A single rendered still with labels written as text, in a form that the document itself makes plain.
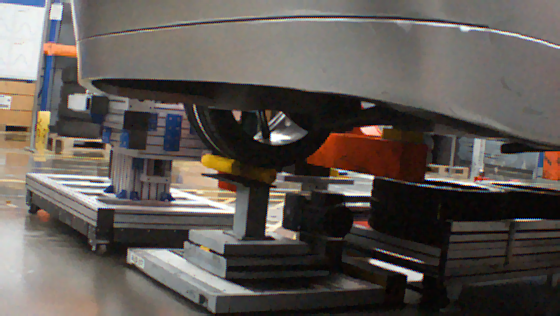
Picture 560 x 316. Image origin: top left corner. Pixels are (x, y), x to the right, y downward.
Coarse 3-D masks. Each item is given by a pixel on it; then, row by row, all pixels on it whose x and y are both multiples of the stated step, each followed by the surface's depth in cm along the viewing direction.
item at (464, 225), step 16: (464, 224) 315; (480, 224) 321; (496, 224) 327; (512, 224) 333; (528, 224) 341; (544, 224) 348; (448, 240) 311; (464, 240) 317; (480, 240) 324; (496, 240) 330; (512, 240) 334; (528, 240) 342; (544, 240) 349
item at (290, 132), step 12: (240, 120) 330; (264, 120) 336; (288, 120) 344; (240, 132) 308; (264, 132) 336; (276, 132) 341; (288, 132) 335; (300, 132) 329; (264, 144) 314; (276, 144) 320; (288, 144) 320
